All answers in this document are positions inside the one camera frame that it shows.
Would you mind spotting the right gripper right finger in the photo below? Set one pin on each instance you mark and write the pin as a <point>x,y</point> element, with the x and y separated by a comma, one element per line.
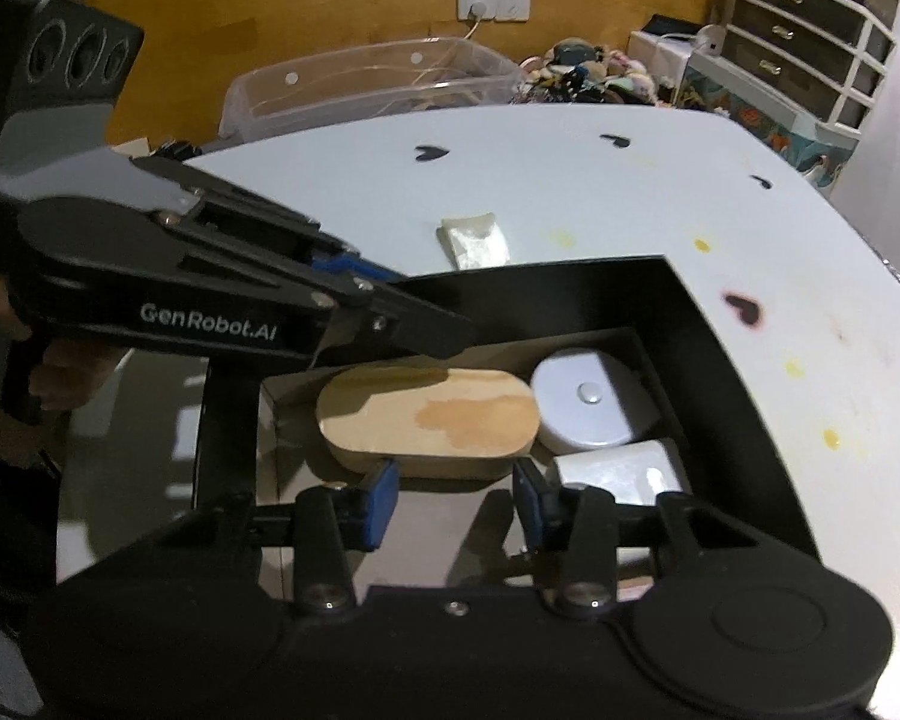
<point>572,533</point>

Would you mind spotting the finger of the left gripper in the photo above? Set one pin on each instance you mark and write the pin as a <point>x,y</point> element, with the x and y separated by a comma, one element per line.
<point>233,218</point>
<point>221,305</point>

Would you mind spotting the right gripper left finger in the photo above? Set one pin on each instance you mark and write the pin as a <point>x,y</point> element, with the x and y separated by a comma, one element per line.
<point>330,523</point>

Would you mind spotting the white usb wall charger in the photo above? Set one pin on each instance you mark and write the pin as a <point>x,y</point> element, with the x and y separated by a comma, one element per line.
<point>633,473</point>

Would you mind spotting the white round tape measure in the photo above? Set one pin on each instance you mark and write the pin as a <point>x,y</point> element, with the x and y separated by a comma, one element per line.
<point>588,400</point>

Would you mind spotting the oval wooden block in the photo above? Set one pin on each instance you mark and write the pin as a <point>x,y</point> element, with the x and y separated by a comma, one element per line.
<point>453,424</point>

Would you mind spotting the black storage box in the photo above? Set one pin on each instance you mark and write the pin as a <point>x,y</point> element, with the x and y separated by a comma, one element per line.
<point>741,499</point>

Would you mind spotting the person's left hand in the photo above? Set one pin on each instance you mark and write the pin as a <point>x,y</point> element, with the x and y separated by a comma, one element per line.
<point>48,376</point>

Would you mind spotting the clear plastic storage bin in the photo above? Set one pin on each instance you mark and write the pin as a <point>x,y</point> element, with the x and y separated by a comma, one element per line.
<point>363,83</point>

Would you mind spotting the pile of plush toys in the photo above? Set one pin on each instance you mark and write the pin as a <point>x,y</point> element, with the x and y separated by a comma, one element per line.
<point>575,71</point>

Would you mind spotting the patterned teal storage chest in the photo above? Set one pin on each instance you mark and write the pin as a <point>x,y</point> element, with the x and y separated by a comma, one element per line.
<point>814,149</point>

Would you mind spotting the white three-drawer cabinet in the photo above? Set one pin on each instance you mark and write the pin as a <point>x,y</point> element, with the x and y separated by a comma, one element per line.
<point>829,57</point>

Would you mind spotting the white wall power sockets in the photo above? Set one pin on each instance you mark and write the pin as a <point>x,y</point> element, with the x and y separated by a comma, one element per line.
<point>507,11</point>

